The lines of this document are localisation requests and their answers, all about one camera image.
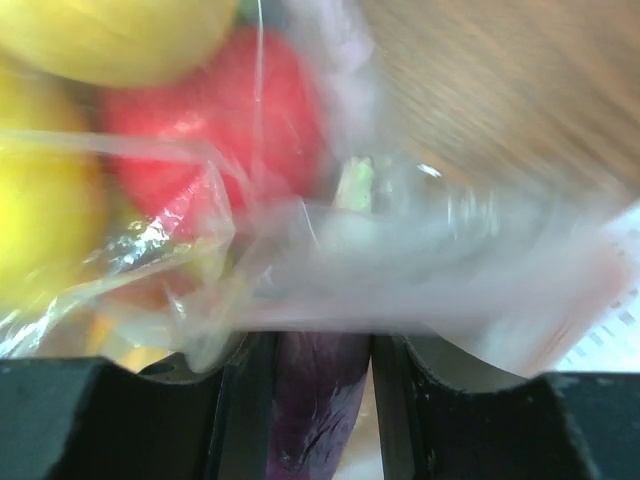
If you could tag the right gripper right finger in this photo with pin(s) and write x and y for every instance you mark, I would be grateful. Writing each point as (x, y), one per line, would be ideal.
(445, 414)

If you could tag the yellow fake lemon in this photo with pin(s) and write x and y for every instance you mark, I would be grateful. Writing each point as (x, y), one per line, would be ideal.
(53, 205)

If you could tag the red fake apple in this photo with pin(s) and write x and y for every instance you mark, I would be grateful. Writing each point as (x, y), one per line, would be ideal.
(255, 102)

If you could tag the white plastic basket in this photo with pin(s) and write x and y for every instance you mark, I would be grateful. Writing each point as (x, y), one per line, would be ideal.
(610, 325)

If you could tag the red orange fake peach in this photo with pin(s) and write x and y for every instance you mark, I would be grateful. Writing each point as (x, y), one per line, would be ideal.
(138, 324)

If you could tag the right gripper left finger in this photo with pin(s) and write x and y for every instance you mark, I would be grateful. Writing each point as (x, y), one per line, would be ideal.
(88, 418)

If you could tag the clear zip top bag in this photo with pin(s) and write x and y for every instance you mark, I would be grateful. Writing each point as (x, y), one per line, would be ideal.
(175, 174)

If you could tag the purple fake eggplant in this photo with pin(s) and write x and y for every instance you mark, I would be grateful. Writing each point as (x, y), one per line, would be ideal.
(320, 377)

